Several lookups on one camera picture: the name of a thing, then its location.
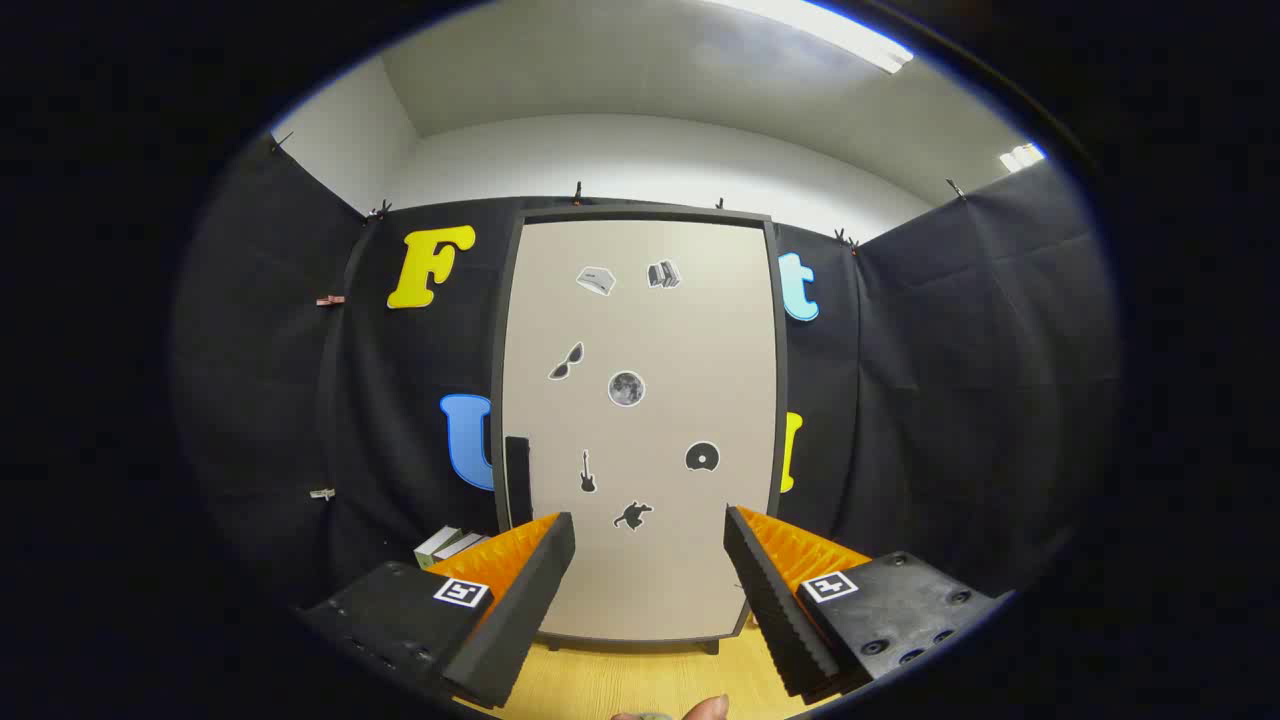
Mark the black door handle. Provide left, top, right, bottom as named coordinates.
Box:
left=505, top=436, right=533, bottom=531

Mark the black backdrop cloth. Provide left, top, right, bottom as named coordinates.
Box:
left=170, top=130, right=1121, bottom=621

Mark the green book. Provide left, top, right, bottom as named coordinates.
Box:
left=415, top=525, right=466, bottom=569

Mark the long ceiling light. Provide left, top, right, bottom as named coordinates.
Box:
left=700, top=0, right=916, bottom=76

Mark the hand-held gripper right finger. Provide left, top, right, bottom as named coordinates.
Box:
left=723, top=505, right=1001, bottom=706

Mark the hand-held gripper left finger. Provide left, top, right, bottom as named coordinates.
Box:
left=300, top=512, right=577, bottom=711

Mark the dark grey cabinet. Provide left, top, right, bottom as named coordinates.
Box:
left=490, top=205, right=791, bottom=656

